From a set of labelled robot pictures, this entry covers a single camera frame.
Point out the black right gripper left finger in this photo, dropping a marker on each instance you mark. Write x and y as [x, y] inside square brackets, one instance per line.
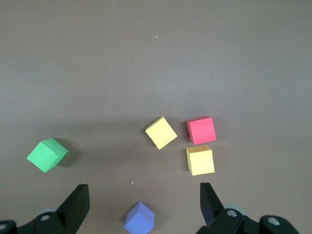
[73, 209]

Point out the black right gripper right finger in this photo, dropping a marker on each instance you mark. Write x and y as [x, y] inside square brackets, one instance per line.
[231, 224]

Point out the green foam cube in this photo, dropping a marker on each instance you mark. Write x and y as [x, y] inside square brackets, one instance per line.
[46, 156]

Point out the red foam cube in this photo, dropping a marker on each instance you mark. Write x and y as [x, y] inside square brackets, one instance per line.
[202, 131]

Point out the yellow foam cube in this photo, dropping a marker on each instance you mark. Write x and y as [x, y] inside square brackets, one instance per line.
[161, 133]
[201, 162]

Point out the purple foam cube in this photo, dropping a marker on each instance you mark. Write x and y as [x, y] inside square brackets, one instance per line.
[139, 219]

